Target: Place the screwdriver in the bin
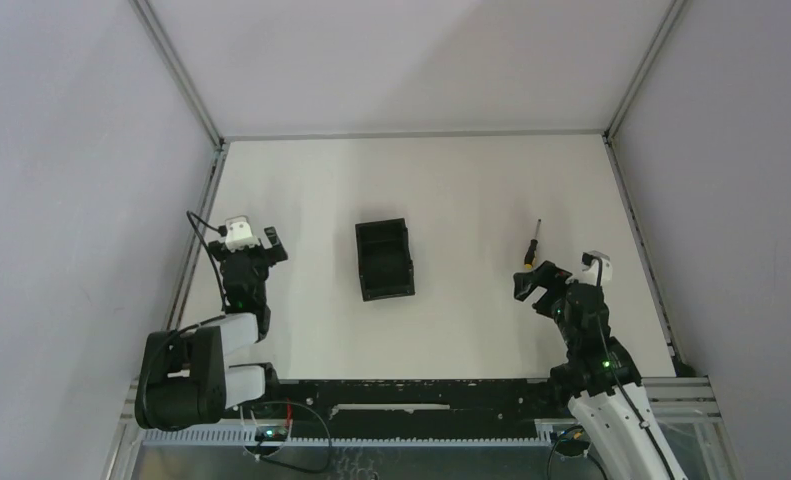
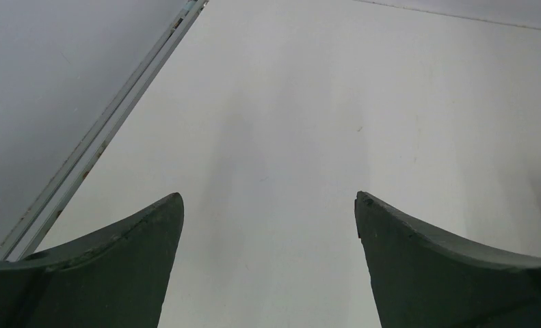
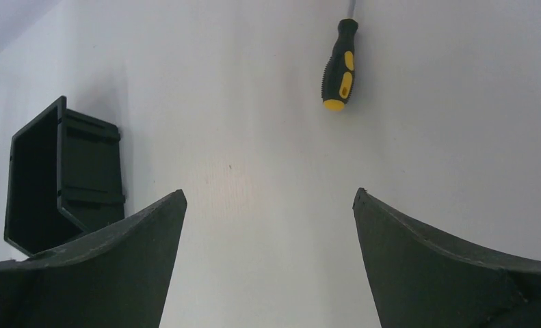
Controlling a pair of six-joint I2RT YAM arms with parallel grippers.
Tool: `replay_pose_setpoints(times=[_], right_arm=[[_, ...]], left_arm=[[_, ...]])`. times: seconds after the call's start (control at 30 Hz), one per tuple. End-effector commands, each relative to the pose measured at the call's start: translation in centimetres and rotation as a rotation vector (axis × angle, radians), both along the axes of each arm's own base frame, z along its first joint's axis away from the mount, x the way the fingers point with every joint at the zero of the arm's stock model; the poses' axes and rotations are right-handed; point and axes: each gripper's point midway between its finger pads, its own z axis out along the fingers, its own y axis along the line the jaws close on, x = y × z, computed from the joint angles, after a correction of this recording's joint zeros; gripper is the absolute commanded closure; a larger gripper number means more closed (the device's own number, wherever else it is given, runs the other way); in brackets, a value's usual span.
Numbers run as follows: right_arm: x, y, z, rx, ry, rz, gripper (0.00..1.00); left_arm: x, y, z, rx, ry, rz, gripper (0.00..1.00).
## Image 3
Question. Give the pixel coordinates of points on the black yellow screwdriver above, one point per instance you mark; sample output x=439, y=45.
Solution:
x=339, y=74

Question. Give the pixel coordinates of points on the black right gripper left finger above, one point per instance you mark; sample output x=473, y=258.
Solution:
x=118, y=276

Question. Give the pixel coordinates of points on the black plastic bin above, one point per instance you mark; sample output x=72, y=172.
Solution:
x=65, y=179

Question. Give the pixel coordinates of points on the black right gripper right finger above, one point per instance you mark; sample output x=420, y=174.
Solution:
x=421, y=276

